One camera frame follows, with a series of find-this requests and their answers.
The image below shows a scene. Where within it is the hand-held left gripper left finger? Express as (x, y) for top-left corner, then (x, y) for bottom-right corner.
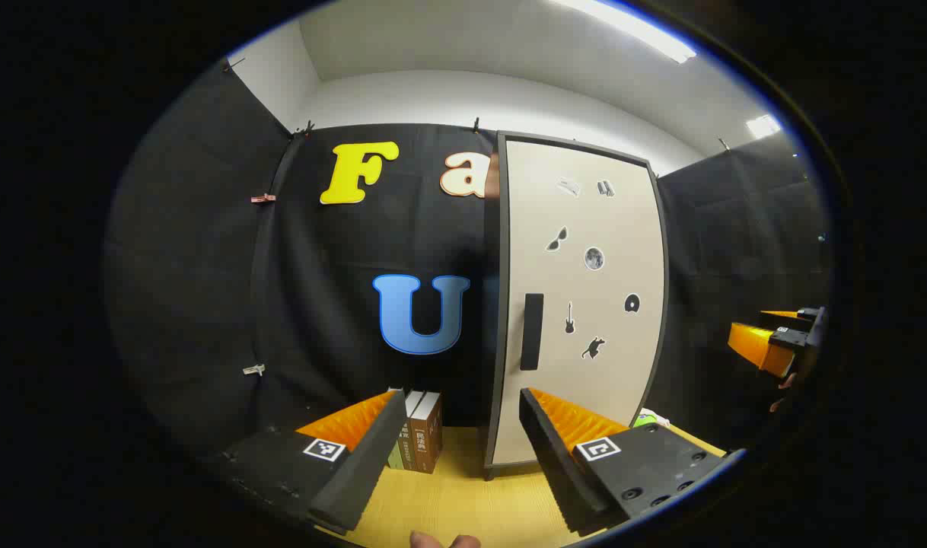
(205, 390), (408, 534)

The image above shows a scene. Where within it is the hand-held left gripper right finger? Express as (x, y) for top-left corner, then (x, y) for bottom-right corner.
(518, 387), (747, 537)

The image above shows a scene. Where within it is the beige cabinet door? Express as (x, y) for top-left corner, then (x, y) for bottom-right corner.
(502, 139), (667, 467)

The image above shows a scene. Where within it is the dark grey cabinet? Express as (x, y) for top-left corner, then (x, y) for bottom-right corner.
(483, 131), (671, 482)

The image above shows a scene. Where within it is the brown book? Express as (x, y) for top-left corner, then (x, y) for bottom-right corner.
(397, 390), (426, 472)
(410, 392), (443, 475)

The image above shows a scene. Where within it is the black backdrop cloth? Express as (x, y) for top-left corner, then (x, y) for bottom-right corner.
(102, 57), (833, 457)

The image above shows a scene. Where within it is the long ceiling light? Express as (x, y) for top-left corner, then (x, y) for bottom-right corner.
(547, 0), (697, 64)

